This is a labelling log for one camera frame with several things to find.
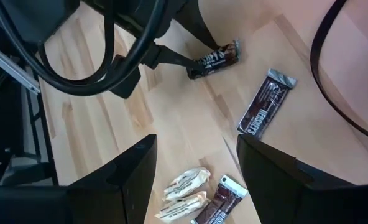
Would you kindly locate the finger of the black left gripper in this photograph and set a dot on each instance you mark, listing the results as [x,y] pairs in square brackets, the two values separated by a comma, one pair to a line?
[198,28]
[171,59]

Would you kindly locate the white cookies cream candy packet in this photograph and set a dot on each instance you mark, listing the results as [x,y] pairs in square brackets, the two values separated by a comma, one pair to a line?
[181,208]
[187,183]

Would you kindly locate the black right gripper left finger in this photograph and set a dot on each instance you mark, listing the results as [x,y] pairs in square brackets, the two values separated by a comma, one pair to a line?
[125,193]

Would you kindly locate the brown Hershey's chocolate bar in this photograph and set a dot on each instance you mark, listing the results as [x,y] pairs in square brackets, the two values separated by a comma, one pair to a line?
[264,105]
[221,202]
[215,62]

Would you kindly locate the silver aluminium bar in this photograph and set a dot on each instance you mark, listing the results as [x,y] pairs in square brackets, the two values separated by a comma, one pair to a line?
[13,68]

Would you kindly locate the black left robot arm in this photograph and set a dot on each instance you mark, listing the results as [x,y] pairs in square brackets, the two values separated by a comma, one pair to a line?
[31,15]

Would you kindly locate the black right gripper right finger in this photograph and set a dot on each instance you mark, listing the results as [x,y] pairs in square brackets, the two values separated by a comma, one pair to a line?
[264,186]

